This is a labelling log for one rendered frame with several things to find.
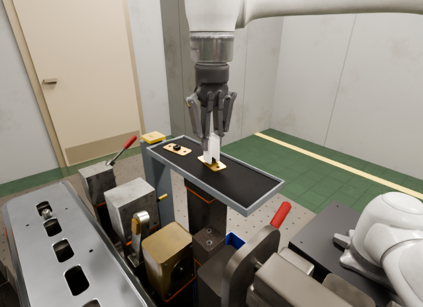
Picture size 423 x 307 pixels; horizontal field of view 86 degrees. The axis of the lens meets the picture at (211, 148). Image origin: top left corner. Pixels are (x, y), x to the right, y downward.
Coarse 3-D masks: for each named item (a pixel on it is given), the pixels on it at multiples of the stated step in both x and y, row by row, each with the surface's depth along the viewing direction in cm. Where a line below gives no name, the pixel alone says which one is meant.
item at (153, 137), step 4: (152, 132) 78; (156, 132) 78; (144, 136) 75; (148, 136) 75; (152, 136) 75; (156, 136) 75; (160, 136) 75; (164, 136) 75; (144, 140) 74; (148, 140) 72; (152, 140) 72; (156, 140) 73; (160, 140) 74
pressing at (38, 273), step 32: (32, 192) 74; (64, 192) 74; (32, 224) 62; (64, 224) 62; (96, 224) 61; (32, 256) 53; (96, 256) 53; (32, 288) 46; (64, 288) 46; (96, 288) 46; (128, 288) 46
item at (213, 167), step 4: (200, 160) 60; (204, 160) 60; (212, 160) 58; (208, 164) 58; (212, 164) 58; (216, 164) 58; (220, 164) 58; (212, 168) 56; (216, 168) 56; (220, 168) 56; (224, 168) 57
